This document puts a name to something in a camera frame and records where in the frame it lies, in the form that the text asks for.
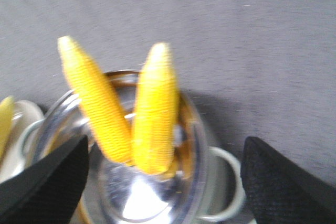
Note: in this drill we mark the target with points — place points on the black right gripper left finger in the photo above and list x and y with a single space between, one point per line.
48 191

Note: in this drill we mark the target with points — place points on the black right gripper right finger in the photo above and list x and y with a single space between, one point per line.
279 191

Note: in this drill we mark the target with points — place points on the beige round plate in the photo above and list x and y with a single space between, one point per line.
28 117

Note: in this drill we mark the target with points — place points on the yellow corn cob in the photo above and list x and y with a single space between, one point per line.
99 101
155 110
7 111

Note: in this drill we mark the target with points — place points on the green pot with handles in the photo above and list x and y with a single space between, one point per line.
205 188

